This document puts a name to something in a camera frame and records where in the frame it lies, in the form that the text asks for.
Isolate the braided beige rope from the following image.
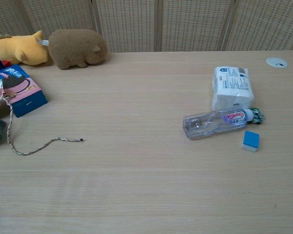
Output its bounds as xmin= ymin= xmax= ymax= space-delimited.
xmin=0 ymin=94 xmax=84 ymax=156

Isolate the clear plastic bottle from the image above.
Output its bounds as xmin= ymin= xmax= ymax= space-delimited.
xmin=182 ymin=108 xmax=254 ymax=141

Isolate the brown plush animal toy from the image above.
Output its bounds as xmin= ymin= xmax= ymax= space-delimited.
xmin=48 ymin=29 xmax=108 ymax=70

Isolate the blue and white eraser block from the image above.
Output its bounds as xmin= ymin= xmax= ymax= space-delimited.
xmin=240 ymin=130 xmax=261 ymax=153

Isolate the blue cookie box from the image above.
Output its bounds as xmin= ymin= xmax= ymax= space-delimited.
xmin=0 ymin=64 xmax=49 ymax=118

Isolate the grey table cable grommet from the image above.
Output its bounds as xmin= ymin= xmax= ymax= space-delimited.
xmin=266 ymin=57 xmax=289 ymax=68

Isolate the white tissue pack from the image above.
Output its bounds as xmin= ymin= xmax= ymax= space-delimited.
xmin=211 ymin=66 xmax=255 ymax=111

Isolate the green patterned small packet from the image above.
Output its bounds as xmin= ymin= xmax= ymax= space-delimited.
xmin=249 ymin=107 xmax=265 ymax=125

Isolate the perforated folding screen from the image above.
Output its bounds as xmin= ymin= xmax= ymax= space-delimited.
xmin=0 ymin=0 xmax=293 ymax=53

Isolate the yellow plush animal toy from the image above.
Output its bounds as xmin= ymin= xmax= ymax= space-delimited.
xmin=0 ymin=30 xmax=50 ymax=66

